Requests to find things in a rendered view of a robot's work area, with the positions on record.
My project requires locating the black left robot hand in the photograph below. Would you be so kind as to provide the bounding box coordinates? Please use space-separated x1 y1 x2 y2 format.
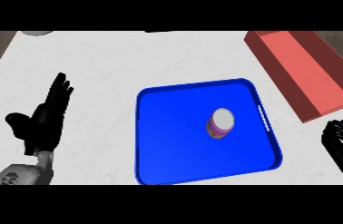
4 72 75 157

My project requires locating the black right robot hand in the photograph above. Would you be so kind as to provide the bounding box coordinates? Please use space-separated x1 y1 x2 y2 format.
321 119 343 173

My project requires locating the red cardboard box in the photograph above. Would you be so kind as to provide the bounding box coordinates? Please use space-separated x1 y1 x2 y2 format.
242 30 343 123

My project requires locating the blue tray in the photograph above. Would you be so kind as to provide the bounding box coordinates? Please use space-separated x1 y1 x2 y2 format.
135 77 284 186

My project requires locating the grey round object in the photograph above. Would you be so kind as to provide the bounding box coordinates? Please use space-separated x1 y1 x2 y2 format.
21 30 55 37

